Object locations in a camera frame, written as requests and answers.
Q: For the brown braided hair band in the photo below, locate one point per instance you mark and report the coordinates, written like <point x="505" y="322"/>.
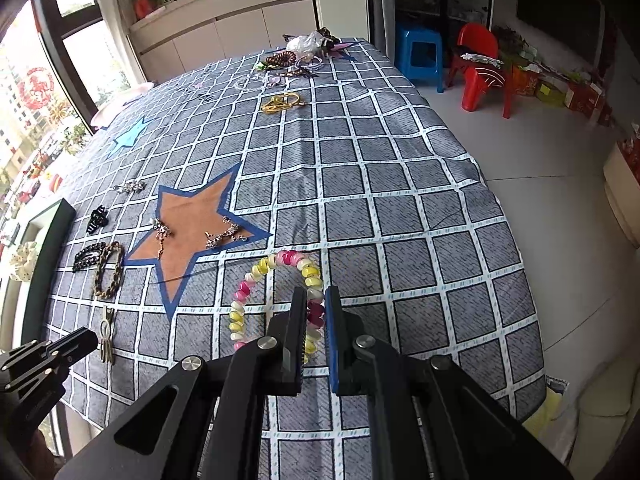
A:
<point x="120" y="275"/>

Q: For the red vase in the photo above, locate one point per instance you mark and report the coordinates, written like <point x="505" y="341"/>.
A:
<point x="142" y="7"/>

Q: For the pile of hair accessories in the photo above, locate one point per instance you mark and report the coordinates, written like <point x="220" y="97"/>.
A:
<point x="305" y="55"/>

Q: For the dark green storage box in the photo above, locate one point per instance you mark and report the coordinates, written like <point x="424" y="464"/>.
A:
<point x="52" y="260"/>

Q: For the yellow cloth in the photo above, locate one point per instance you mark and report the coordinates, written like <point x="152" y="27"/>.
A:
<point x="547" y="412"/>

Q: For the silver rhinestone brooch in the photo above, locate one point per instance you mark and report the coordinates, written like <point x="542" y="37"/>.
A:
<point x="130" y="187"/>

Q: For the pink round tray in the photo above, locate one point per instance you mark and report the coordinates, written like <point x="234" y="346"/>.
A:
<point x="115" y="107"/>

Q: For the white plastic bag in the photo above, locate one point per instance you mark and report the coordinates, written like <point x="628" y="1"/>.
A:
<point x="306" y="42"/>

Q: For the white low cabinet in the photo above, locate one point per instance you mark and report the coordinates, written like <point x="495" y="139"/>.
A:
<point x="225" y="25"/>

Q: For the white polka dot scrunchie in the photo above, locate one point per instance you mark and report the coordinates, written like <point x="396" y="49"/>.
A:
<point x="24" y="260"/>

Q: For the blue plastic stool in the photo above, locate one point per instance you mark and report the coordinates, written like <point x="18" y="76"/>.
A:
<point x="420" y="55"/>

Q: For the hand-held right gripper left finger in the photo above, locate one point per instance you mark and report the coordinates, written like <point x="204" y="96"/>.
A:
<point x="295" y="340"/>

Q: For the red paper window decal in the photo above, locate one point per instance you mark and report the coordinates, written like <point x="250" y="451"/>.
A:
<point x="37" y="86"/>

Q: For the black hair claw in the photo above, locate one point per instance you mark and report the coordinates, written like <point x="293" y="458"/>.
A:
<point x="97" y="219"/>

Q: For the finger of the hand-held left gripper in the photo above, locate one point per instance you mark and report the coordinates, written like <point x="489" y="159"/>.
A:
<point x="75" y="344"/>
<point x="30" y="377"/>

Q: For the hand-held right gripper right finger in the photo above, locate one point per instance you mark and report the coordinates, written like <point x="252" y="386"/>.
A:
<point x="334" y="350"/>

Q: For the grey plaid bed sheet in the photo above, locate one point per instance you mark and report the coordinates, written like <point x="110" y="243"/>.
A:
<point x="350" y="185"/>

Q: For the black rhinestone hair clip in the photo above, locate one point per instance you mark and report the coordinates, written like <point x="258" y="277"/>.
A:
<point x="89" y="257"/>

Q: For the pile of colourful boxes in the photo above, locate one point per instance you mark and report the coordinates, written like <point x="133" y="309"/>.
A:
<point x="565" y="92"/>

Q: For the white round container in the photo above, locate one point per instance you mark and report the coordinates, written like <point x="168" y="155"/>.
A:
<point x="622" y="195"/>

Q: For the red plastic chair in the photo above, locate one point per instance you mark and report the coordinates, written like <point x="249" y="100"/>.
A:
<point x="480" y="80"/>

